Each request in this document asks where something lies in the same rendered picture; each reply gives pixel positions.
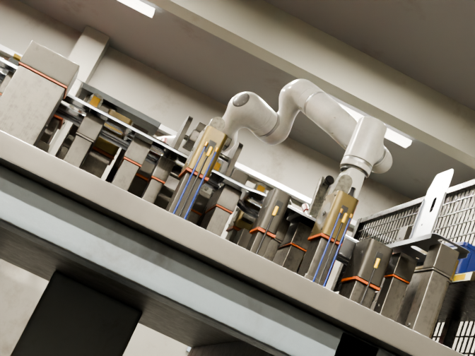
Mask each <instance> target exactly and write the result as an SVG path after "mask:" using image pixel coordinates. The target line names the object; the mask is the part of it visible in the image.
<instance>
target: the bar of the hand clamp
mask: <svg viewBox="0 0 475 356"><path fill-rule="evenodd" d="M333 183H334V178H333V177H332V176H330V175H328V176H326V177H325V178H324V177H321V178H319V181H318V184H317V187H316V189H315V193H314V195H313V197H312V201H311V204H310V207H309V209H308V212H307V214H308V215H310V216H312V217H313V218H315V219H317V216H318V215H319V212H320V210H321V207H322V204H323V203H324V199H325V198H326V196H327V195H328V194H329V190H330V188H331V185H332V184H333Z"/></svg>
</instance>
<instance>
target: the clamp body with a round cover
mask: <svg viewBox="0 0 475 356"><path fill-rule="evenodd" d="M106 113H108V114H110V115H112V116H113V117H115V118H117V119H119V120H121V121H123V122H125V123H127V124H128V125H130V126H132V125H131V124H132V123H133V121H132V120H131V119H129V118H127V117H125V116H123V115H121V114H120V113H118V112H116V111H114V110H112V109H109V111H108V112H106ZM104 125H105V126H107V127H109V128H111V129H113V130H115V131H117V132H119V133H121V134H122V132H121V131H120V130H118V129H116V128H114V127H112V126H110V125H109V124H106V123H105V124H104ZM118 150H119V147H118V146H116V145H115V144H113V143H111V142H109V141H106V140H105V139H103V138H101V137H98V139H97V141H96V142H95V145H94V146H93V148H92V150H91V151H90V153H89V154H87V156H86V158H85V160H84V162H83V164H82V165H81V168H80V169H82V170H84V171H86V172H88V173H90V174H92V175H94V176H96V177H98V178H100V179H101V177H102V175H103V173H104V171H105V170H106V168H107V166H108V165H109V166H110V165H111V163H112V161H113V160H114V157H115V156H116V155H117V151H118Z"/></svg>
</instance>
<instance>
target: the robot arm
mask: <svg viewBox="0 0 475 356"><path fill-rule="evenodd" d="M299 111H301V112H302V113H304V114H305V115H306V116H307V117H308V118H310V119H311V120H312V121H313V122H314V123H316V125H318V126H319V127H320V128H321V129H323V130H324V131H325V132H327V133H328V134H329V135H330V136H331V137H332V138H333V139H334V140H335V141H336V142H337V143H338V144H339V145H340V146H341V147H342V148H343V149H344V150H345V151H346V152H345V154H344V157H343V159H342V161H341V164H340V172H341V173H340V175H342V174H347V175H349V176H350V177H351V178H352V180H353V183H352V185H351V188H350V189H349V191H348V195H350V196H352V197H354V198H356V199H357V198H358V195H359V193H360V190H361V187H362V184H363V181H365V180H366V178H368V177H369V175H370V172H374V173H378V174H382V173H385V172H386V171H388V170H389V169H390V167H391V166H392V156H391V154H390V152H389V151H388V149H386V148H385V146H384V143H383V141H384V137H385V134H386V132H387V127H386V125H385V124H384V123H383V122H382V121H380V120H379V119H376V118H373V117H361V118H360V119H359V120H358V121H356V120H355V119H354V118H353V117H352V115H351V114H350V113H349V112H348V111H346V110H345V109H344V108H343V107H342V106H341V105H340V104H339V103H338V102H336V101H335V100H334V99H332V98H331V97H330V96H328V94H326V93H325V92H324V91H323V90H321V89H320V88H318V87H317V86H316V85H315V84H314V83H312V82H310V81H309V80H306V79H297V80H294V81H292V82H290V83H289V84H287V85H285V86H284V87H283V89H282V90H281V92H280V95H279V110H278V112H275V111H273V109H272V108H270V106H268V104H267V103H265V101H263V99H261V98H260V97H259V96H258V95H256V94H255V93H251V92H242V93H239V94H237V95H236V96H234V97H233V98H232V99H231V100H230V102H229V103H228V107H227V110H226V112H225V114H224V116H223V118H222V119H223V120H224V121H225V127H224V129H223V131H222V132H223V133H225V134H226V135H228V137H229V138H231V139H232V141H231V143H230V145H229V147H228V148H227V149H226V150H224V151H223V150H222V151H221V153H222V154H223V153H225V152H227V151H229V150H230V149H231V148H232V147H233V146H234V145H235V144H236V141H237V138H238V130H239V129H241V128H248V129H249V130H250V131H251V132H252V133H253V134H254V135H255V136H256V137H257V138H258V139H259V140H260V141H262V142H263V143H265V144H267V145H276V144H279V143H281V142H283V141H284V140H285V139H286V138H287V137H288V135H289V133H290V131H291V128H292V125H293V122H294V120H295V117H296V115H297V114H298V113H299ZM178 183H179V180H177V179H176V178H174V177H171V176H170V175H169V177H168V179H167V181H166V183H165V184H164V185H165V186H167V187H169V188H171V189H173V190H175V189H176V187H177V185H178Z"/></svg>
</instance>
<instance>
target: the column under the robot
mask: <svg viewBox="0 0 475 356"><path fill-rule="evenodd" d="M142 314H143V312H142V311H140V310H138V309H136V308H134V307H131V306H129V305H128V304H125V303H123V302H120V301H119V300H117V299H115V298H113V297H111V296H108V295H106V294H104V293H102V292H100V291H97V290H95V289H93V288H91V287H89V286H87V285H84V284H83V283H80V282H78V281H77V280H74V279H72V278H70V277H68V276H66V275H63V274H61V273H59V272H57V271H55V272H54V273H53V275H52V277H51V278H50V280H49V282H48V284H47V287H46V288H45V291H44V292H43V293H42V296H41V298H40V300H39V302H38V303H37V306H36V308H35V309H34V311H33V313H32V315H31V317H30V319H29V321H28V323H27V324H26V326H25V328H24V330H23V332H22V334H21V336H20V338H19V340H18V342H17V343H16V346H15V348H14V349H13V352H12V353H11V356H123V354H124V352H125V350H126V348H127V346H128V344H129V341H130V340H131V337H132V335H133V333H134V331H135V329H136V326H137V324H138V322H139V320H140V318H141V316H142Z"/></svg>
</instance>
